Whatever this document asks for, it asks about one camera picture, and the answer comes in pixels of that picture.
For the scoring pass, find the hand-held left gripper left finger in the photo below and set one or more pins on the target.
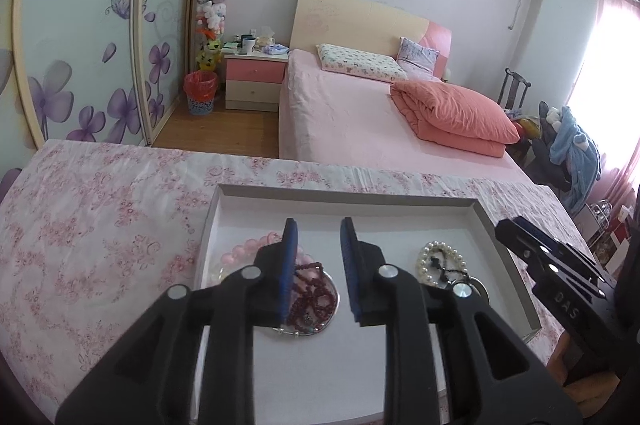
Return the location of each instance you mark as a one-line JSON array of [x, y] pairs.
[[289, 265]]

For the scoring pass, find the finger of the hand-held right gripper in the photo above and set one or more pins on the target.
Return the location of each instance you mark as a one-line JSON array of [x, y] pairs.
[[520, 245], [565, 255]]

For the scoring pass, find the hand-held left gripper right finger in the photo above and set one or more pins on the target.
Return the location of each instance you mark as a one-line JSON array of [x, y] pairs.
[[350, 265]]

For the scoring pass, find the grey cardboard tray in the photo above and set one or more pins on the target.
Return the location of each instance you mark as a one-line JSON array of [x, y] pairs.
[[390, 225]]

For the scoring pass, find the silver bangle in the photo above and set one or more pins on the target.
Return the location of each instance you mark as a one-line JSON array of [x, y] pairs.
[[295, 332]]

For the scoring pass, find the person's right hand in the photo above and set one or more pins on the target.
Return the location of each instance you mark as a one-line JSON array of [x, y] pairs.
[[562, 355]]

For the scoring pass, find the grey office chair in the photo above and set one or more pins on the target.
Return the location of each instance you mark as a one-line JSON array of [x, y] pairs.
[[547, 155]]

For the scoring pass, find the light blue garment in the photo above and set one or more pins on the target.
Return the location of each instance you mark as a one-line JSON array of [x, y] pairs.
[[575, 150]]

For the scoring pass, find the pink sheeted bed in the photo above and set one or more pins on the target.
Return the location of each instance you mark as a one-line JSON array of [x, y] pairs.
[[345, 125]]

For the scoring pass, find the folded salmon quilt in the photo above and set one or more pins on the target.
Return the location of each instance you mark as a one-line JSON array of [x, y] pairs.
[[455, 115]]

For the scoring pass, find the dark wooden chair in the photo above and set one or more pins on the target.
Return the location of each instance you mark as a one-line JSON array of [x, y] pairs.
[[515, 87]]

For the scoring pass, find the pink curtain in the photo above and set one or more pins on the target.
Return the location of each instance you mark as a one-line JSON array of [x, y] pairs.
[[617, 80]]

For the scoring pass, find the pink and beige nightstand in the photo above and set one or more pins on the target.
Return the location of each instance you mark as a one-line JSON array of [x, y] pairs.
[[252, 80]]

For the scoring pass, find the red lined trash bin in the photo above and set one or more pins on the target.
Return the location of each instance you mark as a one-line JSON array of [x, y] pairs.
[[201, 92]]

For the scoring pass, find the floral white pillow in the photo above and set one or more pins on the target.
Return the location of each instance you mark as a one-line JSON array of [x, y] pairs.
[[360, 62]]

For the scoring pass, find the lilac pillow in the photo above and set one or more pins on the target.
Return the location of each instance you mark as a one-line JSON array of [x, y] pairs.
[[417, 55]]

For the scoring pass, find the yellow plush toy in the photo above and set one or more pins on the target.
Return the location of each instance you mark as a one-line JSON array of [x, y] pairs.
[[209, 55]]

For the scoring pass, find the tissue box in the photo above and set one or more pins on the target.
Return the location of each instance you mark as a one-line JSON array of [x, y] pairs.
[[266, 37]]

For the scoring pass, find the beige and pink headboard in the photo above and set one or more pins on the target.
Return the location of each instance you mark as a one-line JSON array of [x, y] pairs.
[[360, 20]]

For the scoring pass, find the clear plush toy tube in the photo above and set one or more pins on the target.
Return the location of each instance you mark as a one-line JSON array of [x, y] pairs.
[[212, 5]]

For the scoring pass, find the flower printed sliding wardrobe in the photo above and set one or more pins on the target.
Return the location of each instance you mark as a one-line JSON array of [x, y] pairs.
[[90, 45]]

